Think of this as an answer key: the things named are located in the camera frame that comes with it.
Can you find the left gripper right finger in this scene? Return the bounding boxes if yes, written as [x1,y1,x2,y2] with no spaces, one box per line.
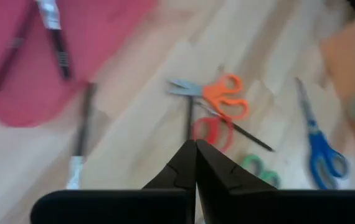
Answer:
[196,139,355,224]

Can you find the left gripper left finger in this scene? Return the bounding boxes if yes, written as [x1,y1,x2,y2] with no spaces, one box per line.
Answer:
[30,139,196,224]

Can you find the red scissors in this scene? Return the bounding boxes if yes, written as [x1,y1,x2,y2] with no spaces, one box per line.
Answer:
[191,115,235,154]

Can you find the long thin black paintbrush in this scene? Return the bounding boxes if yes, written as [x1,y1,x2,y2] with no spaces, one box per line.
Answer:
[185,95,195,141]

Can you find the orange scissors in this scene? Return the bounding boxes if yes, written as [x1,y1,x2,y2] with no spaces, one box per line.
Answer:
[167,73,250,122]

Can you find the thick black paintbrush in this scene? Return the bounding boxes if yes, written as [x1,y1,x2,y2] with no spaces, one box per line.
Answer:
[35,0,72,81]
[66,81,98,190]

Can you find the green scissors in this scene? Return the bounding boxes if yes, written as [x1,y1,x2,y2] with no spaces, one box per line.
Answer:
[240,153,282,189]

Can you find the orange translucent plastic bin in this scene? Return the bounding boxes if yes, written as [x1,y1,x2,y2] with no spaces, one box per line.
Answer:
[319,14,355,161]

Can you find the blue scissors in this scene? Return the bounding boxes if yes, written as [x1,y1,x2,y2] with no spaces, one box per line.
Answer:
[294,77,350,190]

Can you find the pink translucent plastic bin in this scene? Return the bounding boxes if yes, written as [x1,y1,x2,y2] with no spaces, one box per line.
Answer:
[0,0,157,128]

